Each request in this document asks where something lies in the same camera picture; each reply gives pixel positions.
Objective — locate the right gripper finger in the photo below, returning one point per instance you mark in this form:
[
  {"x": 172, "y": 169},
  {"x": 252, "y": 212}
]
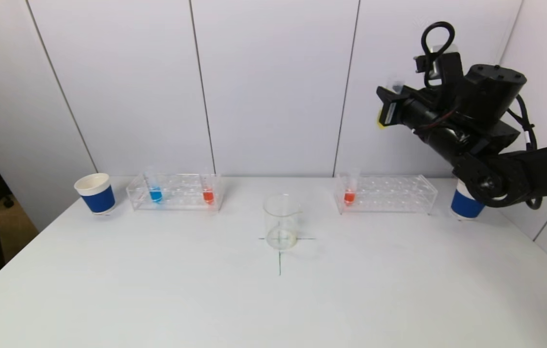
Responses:
[{"x": 387, "y": 95}]

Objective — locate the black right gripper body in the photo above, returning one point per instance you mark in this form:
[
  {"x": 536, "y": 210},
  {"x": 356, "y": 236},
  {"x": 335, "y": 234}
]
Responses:
[{"x": 389, "y": 113}]

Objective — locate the yellow pigment test tube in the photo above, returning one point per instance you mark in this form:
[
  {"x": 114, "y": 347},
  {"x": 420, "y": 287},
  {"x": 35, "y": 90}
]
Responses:
[{"x": 396, "y": 83}]

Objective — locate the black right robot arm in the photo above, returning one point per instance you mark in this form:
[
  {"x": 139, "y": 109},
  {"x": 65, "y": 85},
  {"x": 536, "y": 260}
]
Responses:
[{"x": 491, "y": 96}]

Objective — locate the clear acrylic test tube rack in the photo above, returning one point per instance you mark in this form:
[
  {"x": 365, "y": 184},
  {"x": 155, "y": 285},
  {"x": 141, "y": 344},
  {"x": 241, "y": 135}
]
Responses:
[
  {"x": 181, "y": 194},
  {"x": 389, "y": 194}
]

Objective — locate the orange pigment test tube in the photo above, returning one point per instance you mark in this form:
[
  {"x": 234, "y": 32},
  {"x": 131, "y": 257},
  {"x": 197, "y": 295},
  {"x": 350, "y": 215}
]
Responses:
[
  {"x": 208, "y": 196},
  {"x": 348, "y": 197}
]

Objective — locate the clear glass beaker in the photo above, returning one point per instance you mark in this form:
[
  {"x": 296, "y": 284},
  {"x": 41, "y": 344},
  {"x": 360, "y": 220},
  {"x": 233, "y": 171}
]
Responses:
[{"x": 281, "y": 227}]

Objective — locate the blue pigment test tube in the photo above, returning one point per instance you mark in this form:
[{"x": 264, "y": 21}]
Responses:
[{"x": 156, "y": 195}]

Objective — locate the blue white paper cup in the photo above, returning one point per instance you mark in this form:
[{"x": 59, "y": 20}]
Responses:
[
  {"x": 465, "y": 207},
  {"x": 99, "y": 199}
]

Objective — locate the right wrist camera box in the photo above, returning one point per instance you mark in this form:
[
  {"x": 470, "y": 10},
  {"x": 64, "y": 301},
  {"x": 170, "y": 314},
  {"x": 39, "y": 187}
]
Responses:
[{"x": 447, "y": 65}]

